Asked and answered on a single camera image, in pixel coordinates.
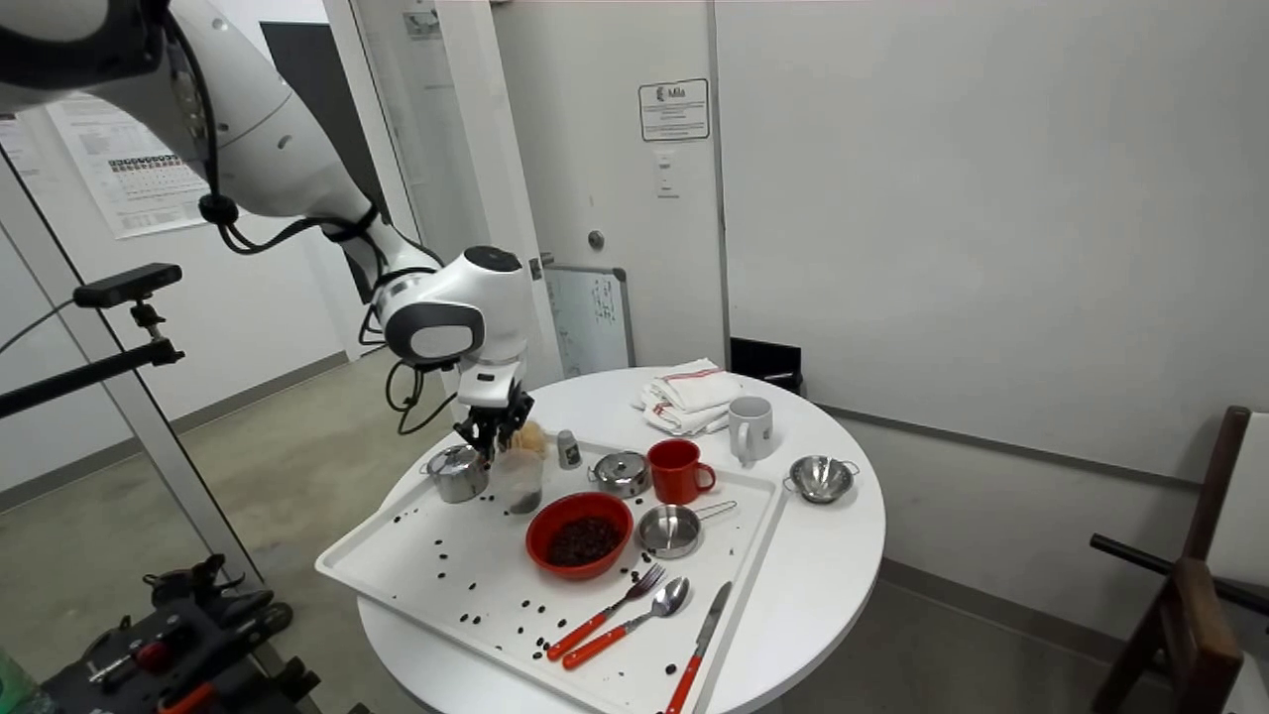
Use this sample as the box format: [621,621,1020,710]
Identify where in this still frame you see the red bowl with beans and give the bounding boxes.
[523,490,634,584]

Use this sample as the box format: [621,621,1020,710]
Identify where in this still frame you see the bread rolls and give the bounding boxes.
[511,419,550,455]

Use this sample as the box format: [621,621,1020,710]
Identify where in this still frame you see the small salt shaker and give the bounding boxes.
[554,429,582,468]

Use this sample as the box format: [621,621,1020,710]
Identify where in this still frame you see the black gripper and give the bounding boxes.
[455,362,532,460]

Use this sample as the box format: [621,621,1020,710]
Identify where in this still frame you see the tool cart with tools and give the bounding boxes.
[36,556,323,714]

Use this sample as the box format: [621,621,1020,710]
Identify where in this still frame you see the wooden chair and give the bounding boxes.
[1092,404,1269,714]

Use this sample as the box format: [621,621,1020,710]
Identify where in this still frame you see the paper poster on wall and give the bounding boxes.
[48,95,203,238]

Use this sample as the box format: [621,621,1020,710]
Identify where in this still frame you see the steel bowl on table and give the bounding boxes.
[788,455,858,505]

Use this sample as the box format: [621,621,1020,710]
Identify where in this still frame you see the red handled fork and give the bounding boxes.
[549,564,665,662]

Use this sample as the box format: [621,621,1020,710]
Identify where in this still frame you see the round white table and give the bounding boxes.
[359,377,884,714]

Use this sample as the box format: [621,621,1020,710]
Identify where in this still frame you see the small steel bowl behind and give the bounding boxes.
[597,452,651,496]

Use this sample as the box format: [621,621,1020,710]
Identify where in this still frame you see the red mug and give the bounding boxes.
[647,439,720,505]

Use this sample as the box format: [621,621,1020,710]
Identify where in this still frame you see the small steel cup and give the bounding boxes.
[424,444,490,505]

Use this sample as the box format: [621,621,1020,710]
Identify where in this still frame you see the steel bowl beside red bowl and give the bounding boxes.
[634,507,704,559]

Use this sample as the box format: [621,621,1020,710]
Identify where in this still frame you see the black box on floor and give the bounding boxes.
[729,337,800,392]

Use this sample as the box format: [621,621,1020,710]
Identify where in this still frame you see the white mug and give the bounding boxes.
[729,398,774,468]

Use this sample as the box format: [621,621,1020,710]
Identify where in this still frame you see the door sign paper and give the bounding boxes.
[640,80,710,141]

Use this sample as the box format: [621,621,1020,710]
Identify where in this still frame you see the red handled knife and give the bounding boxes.
[664,584,734,714]

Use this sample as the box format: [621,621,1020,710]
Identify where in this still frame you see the black camera on stand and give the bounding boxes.
[0,263,183,415]

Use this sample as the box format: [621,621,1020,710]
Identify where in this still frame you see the white rectangular tray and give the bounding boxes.
[319,473,787,714]

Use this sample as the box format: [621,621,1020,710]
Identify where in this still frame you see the clear plastic jug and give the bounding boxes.
[492,439,549,514]

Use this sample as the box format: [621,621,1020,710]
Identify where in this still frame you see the white cloth with red stripe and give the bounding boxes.
[634,355,737,437]

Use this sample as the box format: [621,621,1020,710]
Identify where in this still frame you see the red handled spoon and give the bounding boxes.
[562,577,691,669]

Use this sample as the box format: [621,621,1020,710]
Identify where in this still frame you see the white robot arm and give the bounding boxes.
[0,0,532,455]

